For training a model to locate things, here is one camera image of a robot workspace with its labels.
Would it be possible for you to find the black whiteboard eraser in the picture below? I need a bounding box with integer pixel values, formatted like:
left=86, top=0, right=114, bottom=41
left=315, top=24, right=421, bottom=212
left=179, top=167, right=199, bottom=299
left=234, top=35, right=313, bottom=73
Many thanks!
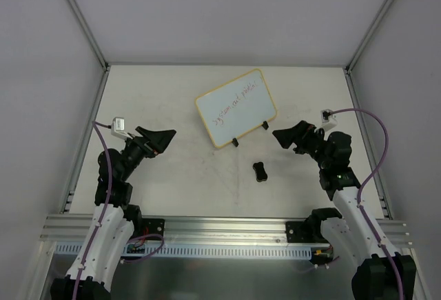
left=252, top=161, right=268, bottom=182

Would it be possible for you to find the yellow framed whiteboard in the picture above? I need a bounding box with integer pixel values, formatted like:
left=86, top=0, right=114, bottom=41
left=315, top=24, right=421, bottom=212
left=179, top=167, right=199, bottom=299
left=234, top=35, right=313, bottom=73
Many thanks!
left=195, top=68, right=277, bottom=148

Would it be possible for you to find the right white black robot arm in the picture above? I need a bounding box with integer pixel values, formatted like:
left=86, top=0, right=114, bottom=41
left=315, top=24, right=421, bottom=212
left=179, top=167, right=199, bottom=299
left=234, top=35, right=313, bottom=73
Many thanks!
left=272, top=121, right=417, bottom=299

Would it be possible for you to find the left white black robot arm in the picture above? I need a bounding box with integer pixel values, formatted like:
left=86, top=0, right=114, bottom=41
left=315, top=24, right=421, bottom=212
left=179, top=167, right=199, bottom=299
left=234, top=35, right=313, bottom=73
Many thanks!
left=50, top=126, right=176, bottom=299

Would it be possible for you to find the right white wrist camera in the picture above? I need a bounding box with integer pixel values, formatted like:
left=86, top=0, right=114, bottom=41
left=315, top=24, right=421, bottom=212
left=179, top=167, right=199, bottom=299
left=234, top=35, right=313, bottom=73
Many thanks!
left=315, top=109, right=338, bottom=134

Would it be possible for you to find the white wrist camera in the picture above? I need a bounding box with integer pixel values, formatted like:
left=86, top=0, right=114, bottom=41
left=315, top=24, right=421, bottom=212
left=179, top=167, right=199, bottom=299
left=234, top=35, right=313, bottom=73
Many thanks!
left=110, top=117, right=133, bottom=140
left=315, top=109, right=338, bottom=134

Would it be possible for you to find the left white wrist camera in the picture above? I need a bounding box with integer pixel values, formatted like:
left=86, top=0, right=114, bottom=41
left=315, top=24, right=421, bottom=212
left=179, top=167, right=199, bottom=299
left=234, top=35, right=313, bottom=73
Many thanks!
left=110, top=117, right=133, bottom=140

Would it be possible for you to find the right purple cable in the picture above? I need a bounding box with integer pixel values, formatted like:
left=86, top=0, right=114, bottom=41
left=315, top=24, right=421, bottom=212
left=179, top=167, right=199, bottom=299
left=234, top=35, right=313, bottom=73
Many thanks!
left=299, top=108, right=409, bottom=300

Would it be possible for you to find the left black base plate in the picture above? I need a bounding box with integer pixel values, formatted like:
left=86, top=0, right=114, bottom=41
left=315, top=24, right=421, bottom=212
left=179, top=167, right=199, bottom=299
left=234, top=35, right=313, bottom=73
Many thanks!
left=130, top=217, right=165, bottom=243

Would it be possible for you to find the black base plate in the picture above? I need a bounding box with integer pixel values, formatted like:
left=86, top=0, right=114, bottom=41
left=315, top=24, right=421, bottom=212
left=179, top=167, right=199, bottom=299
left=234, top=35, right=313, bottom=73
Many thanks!
left=130, top=217, right=165, bottom=243
left=285, top=220, right=328, bottom=243

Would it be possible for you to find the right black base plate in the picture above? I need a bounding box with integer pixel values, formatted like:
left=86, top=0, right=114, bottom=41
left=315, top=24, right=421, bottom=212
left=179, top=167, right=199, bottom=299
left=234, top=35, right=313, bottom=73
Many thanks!
left=285, top=220, right=328, bottom=243

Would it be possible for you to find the aluminium mounting rail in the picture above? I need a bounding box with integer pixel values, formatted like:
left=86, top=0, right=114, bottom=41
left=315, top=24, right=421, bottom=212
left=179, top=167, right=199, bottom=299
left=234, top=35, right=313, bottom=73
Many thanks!
left=39, top=212, right=414, bottom=248

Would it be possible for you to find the white slotted cable duct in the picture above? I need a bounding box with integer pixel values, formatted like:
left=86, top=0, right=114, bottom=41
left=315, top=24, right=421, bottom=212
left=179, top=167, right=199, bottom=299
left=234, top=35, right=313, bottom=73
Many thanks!
left=54, top=241, right=313, bottom=261

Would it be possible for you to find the left aluminium frame post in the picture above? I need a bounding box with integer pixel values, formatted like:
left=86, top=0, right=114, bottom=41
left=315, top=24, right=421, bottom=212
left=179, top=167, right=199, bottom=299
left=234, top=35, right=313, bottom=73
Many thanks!
left=66, top=0, right=109, bottom=71

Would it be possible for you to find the aluminium frame post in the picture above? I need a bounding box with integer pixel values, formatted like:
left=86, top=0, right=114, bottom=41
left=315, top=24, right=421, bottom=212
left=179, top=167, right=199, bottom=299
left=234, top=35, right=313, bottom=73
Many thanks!
left=345, top=0, right=395, bottom=74
left=66, top=0, right=109, bottom=71

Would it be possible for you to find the right aluminium frame post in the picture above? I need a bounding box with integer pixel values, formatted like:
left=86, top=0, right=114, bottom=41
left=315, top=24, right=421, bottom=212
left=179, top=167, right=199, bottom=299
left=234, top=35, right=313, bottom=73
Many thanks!
left=345, top=0, right=395, bottom=74

